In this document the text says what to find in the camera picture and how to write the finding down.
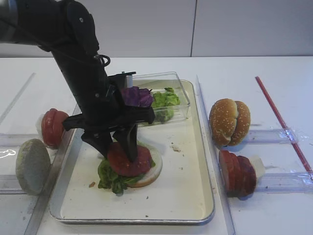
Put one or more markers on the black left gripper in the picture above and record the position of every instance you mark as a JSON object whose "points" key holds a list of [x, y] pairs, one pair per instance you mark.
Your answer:
{"points": [[103, 111]]}

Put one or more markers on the tomato slice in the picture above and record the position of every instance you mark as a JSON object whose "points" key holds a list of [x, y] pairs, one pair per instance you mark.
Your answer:
{"points": [[51, 131], [60, 116], [121, 164]]}

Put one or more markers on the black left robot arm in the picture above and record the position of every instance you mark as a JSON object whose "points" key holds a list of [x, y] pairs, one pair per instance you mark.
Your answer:
{"points": [[67, 30]]}

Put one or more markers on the green lettuce leaf on bun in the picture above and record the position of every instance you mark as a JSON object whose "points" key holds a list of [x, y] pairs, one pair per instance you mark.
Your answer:
{"points": [[111, 180]]}

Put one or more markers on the green lettuce in box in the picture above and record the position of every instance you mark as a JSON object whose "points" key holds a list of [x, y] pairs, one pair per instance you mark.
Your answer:
{"points": [[161, 103]]}

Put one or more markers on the meat patty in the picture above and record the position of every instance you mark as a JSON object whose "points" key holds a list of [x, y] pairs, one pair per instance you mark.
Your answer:
{"points": [[249, 176], [227, 167], [236, 172], [242, 180]]}

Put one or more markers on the purple cabbage leaves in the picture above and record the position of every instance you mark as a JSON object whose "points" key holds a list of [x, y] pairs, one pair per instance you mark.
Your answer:
{"points": [[135, 96]]}

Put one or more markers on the bottom bun slice on tray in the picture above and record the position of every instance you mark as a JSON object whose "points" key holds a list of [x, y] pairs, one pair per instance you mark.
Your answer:
{"points": [[154, 171]]}

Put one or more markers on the clear plastic box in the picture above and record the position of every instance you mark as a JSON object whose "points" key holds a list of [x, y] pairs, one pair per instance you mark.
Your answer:
{"points": [[157, 82]]}

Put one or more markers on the white pusher block left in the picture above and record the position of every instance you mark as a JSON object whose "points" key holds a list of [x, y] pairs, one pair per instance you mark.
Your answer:
{"points": [[38, 124]]}

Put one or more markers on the white pusher block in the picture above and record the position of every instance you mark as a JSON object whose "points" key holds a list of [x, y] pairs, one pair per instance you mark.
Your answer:
{"points": [[258, 166], [38, 124]]}

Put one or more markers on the metal baking tray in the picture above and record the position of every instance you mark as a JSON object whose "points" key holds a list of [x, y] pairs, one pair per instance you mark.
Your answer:
{"points": [[182, 194]]}

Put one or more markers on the clear upper left track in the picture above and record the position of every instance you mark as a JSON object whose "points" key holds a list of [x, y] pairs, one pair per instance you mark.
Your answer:
{"points": [[16, 140]]}

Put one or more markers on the clear track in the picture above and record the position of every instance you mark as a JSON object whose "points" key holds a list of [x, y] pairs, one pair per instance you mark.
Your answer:
{"points": [[16, 140], [296, 182], [9, 184], [272, 136]]}

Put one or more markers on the left sesame bun top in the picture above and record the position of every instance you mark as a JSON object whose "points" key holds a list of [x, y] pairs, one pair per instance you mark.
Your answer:
{"points": [[223, 120]]}

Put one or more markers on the sesame bun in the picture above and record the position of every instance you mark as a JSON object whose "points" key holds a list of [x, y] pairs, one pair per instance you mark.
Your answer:
{"points": [[223, 120], [243, 124]]}

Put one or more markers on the clear lower left track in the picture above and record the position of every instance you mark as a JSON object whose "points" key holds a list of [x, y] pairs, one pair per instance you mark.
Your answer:
{"points": [[9, 184]]}

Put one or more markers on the right sesame bun top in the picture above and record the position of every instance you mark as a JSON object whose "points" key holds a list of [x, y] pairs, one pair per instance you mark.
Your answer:
{"points": [[243, 124]]}

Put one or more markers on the white pusher block lower right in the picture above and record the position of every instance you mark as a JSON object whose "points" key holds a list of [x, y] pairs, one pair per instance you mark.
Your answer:
{"points": [[258, 166]]}

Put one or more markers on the clear upper right track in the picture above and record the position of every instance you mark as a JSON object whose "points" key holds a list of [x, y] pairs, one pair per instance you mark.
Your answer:
{"points": [[272, 136]]}

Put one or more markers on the red plastic strip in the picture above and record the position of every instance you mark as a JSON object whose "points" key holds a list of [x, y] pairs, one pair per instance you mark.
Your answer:
{"points": [[295, 145]]}

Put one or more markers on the clear lower right track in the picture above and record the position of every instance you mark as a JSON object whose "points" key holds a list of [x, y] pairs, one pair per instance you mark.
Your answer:
{"points": [[296, 182]]}

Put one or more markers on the clear long rail right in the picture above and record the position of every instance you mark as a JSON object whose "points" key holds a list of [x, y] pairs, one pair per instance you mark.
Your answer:
{"points": [[217, 183]]}

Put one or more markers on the clear long rail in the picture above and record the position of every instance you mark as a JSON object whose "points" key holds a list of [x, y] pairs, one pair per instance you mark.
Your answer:
{"points": [[217, 183], [43, 198]]}

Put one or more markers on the clear long rail left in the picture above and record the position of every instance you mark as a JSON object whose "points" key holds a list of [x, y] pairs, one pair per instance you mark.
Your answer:
{"points": [[43, 198]]}

